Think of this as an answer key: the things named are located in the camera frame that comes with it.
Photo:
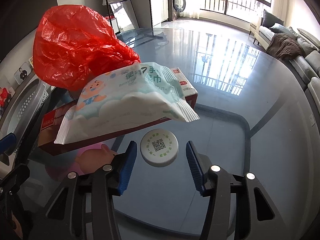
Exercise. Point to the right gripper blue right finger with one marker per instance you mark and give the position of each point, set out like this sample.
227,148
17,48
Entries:
194,162

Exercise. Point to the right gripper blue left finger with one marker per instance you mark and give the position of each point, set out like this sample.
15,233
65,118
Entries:
128,161

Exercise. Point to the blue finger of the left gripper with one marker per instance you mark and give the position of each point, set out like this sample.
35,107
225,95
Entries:
7,144

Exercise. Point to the white round lid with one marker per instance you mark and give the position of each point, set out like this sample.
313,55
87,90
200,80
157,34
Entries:
159,147

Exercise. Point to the pink pig toy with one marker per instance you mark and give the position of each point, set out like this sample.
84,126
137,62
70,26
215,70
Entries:
94,158

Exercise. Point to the baby wet wipes pack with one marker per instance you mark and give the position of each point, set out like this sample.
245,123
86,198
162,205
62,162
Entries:
125,98

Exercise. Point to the red plastic bag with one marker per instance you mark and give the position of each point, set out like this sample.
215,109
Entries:
74,44

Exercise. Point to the grey perforated trash basket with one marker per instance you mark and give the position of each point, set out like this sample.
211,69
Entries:
26,102

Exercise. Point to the red toothpaste box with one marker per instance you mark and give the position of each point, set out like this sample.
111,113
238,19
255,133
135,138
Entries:
51,123

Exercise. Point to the family red clothes photo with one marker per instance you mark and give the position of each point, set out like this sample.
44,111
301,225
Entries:
6,95

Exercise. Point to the pink plastic stool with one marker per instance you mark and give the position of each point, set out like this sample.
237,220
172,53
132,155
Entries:
61,165

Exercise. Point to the clothes drying rack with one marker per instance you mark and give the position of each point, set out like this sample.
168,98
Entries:
139,15

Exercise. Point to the black television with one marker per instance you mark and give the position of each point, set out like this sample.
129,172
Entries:
18,19

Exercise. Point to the grey sectional sofa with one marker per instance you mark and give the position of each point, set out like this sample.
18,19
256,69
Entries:
305,68

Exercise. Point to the brown blanket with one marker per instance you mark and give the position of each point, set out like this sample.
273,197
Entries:
282,47

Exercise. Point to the teal cushion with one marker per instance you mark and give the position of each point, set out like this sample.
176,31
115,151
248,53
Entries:
280,29

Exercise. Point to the washing machine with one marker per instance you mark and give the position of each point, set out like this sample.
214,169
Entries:
176,7

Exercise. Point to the dark grey cushion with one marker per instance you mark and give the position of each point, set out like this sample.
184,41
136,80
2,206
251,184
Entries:
270,20

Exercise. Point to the man portrait photo frame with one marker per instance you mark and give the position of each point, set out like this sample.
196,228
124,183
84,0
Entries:
22,73

